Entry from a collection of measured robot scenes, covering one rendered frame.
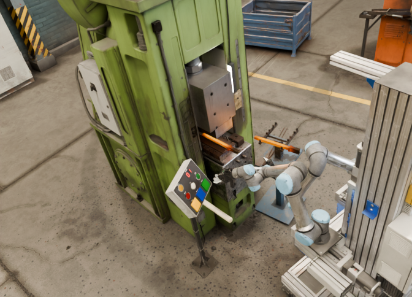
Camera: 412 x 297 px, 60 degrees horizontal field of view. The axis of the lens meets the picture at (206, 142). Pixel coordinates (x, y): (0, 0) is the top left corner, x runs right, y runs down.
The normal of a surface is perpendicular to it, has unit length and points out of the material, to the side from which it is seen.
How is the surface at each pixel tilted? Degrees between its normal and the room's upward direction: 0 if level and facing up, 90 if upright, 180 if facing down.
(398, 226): 0
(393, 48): 90
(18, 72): 90
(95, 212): 0
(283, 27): 89
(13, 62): 90
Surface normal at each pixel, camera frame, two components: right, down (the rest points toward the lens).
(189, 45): 0.69, 0.37
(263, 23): -0.54, 0.58
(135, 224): -0.14, -0.76
